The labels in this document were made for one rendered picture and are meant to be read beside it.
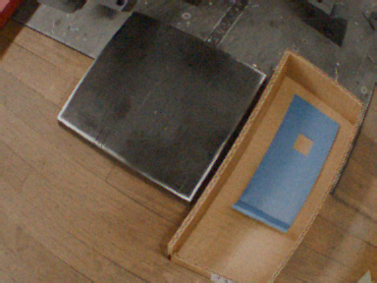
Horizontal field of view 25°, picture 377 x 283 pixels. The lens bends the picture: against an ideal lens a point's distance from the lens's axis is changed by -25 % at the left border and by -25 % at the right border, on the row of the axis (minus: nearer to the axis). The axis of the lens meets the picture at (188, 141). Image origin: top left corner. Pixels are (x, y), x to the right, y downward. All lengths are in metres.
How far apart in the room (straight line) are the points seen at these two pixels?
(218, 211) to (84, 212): 0.14
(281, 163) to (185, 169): 0.10
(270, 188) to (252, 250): 0.07
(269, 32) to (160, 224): 0.26
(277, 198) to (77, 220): 0.21
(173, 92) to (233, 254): 0.18
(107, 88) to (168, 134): 0.08
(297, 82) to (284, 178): 0.11
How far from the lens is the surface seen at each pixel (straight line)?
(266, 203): 1.07
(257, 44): 1.15
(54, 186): 1.08
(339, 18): 1.11
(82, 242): 1.06
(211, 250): 1.06
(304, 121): 1.11
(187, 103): 1.09
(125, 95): 1.09
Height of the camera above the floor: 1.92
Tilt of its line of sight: 69 degrees down
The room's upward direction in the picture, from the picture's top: 6 degrees clockwise
